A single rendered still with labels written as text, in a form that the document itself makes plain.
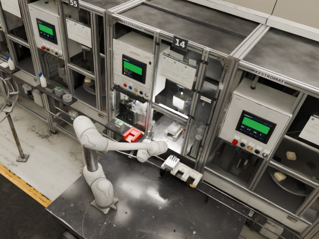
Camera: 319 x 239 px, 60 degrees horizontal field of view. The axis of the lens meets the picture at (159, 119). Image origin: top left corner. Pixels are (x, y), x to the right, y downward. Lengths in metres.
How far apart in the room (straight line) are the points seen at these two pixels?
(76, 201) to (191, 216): 1.03
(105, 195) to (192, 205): 0.80
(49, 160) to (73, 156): 0.30
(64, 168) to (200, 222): 1.93
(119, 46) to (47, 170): 2.00
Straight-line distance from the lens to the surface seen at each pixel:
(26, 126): 4.44
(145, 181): 2.77
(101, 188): 2.40
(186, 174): 2.62
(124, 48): 2.44
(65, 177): 3.70
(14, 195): 3.68
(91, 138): 1.97
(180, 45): 2.12
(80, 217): 2.59
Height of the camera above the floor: 2.93
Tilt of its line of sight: 42 degrees down
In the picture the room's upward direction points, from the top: 8 degrees clockwise
